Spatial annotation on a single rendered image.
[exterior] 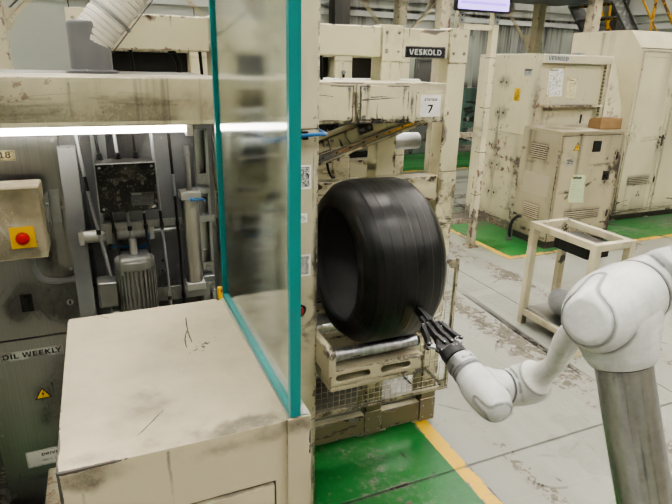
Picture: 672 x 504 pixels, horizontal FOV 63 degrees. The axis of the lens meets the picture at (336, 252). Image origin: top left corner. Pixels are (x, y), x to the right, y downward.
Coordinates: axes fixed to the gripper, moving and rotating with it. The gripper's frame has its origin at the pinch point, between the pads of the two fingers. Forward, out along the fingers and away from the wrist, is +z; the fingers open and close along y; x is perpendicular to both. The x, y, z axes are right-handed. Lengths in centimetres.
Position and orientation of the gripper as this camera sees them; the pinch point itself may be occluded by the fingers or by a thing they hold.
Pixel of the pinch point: (423, 316)
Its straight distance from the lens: 178.8
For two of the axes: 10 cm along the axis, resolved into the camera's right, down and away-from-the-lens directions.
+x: -1.2, 8.4, 5.3
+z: -3.7, -5.3, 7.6
